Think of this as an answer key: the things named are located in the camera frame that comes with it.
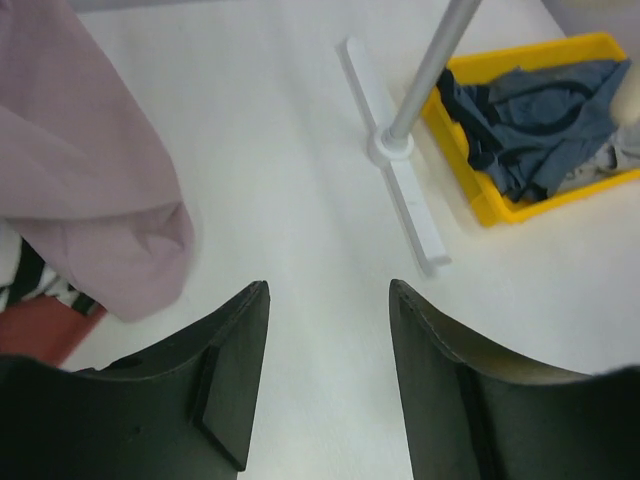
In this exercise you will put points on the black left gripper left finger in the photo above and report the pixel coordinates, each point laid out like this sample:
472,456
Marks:
182,408

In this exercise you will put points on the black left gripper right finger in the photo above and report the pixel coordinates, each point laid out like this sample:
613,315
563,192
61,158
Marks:
474,409

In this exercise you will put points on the pink tank top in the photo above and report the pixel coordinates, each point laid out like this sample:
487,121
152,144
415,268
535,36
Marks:
85,178

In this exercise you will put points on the rust red tank top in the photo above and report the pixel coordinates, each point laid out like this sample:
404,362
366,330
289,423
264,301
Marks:
45,329

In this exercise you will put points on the black white striped tank top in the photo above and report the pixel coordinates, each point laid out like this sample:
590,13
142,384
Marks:
26,276

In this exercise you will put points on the blue tank top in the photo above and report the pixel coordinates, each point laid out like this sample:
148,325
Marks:
528,129

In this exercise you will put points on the white clothes rack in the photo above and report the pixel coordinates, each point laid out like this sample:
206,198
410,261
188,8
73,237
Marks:
390,143

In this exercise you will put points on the grey garment in bin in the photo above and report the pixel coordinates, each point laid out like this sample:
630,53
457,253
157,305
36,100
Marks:
620,154

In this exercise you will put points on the yellow plastic bin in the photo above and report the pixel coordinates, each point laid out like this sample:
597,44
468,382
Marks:
489,207

